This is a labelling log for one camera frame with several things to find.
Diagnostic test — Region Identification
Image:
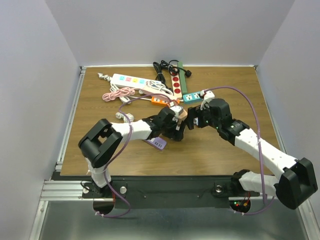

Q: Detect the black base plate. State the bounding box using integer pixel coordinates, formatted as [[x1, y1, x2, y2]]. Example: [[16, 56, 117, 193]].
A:
[[82, 175, 255, 209]]

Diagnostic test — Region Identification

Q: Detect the green power strip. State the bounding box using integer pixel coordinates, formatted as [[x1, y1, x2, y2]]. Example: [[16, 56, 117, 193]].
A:
[[177, 61, 188, 95]]

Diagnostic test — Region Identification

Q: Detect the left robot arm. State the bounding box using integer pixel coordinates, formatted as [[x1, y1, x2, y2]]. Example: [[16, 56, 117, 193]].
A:
[[78, 105, 188, 197]]

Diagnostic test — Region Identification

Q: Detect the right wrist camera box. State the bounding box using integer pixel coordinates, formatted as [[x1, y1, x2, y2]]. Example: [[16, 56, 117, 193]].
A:
[[200, 90, 216, 105]]

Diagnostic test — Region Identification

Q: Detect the cream red-outlet power strip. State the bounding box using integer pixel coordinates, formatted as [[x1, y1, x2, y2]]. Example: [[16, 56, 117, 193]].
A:
[[169, 71, 183, 100]]

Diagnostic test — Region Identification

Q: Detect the pink power strip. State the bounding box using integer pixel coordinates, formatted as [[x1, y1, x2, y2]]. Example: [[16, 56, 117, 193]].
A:
[[141, 80, 178, 102]]

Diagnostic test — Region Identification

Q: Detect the peach cube socket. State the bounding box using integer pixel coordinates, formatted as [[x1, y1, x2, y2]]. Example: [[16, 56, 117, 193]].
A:
[[179, 108, 188, 121]]

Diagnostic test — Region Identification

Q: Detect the black power cable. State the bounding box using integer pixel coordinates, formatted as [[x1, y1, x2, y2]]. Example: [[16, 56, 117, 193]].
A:
[[152, 59, 193, 81]]

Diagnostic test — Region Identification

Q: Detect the white multicolour power strip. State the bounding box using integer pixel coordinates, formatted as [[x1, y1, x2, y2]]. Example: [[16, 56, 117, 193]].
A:
[[110, 73, 150, 89]]

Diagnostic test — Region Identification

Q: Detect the pink braided cable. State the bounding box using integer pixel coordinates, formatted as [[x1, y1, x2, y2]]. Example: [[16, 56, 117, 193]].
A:
[[102, 86, 136, 103]]

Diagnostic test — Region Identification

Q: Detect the teal power strip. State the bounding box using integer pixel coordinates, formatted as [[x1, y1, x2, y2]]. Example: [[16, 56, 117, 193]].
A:
[[182, 91, 203, 104]]

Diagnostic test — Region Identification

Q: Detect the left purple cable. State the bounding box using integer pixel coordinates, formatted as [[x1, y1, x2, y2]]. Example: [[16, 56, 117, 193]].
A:
[[93, 93, 176, 218]]

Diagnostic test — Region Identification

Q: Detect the orange power strip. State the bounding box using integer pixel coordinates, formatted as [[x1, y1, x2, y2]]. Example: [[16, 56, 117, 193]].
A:
[[151, 96, 167, 107]]

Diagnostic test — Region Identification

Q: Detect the white power cable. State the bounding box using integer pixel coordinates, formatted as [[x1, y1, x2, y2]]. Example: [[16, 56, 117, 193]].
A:
[[114, 111, 136, 124]]

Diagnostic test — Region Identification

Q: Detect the purple power strip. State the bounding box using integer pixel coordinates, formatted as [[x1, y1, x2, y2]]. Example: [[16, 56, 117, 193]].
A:
[[144, 137, 167, 151]]

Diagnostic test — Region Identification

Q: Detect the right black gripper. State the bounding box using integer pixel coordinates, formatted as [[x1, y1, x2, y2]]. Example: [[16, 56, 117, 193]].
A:
[[184, 103, 221, 130]]

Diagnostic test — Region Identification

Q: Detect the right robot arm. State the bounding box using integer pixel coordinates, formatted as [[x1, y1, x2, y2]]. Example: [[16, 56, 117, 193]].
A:
[[185, 98, 318, 210]]

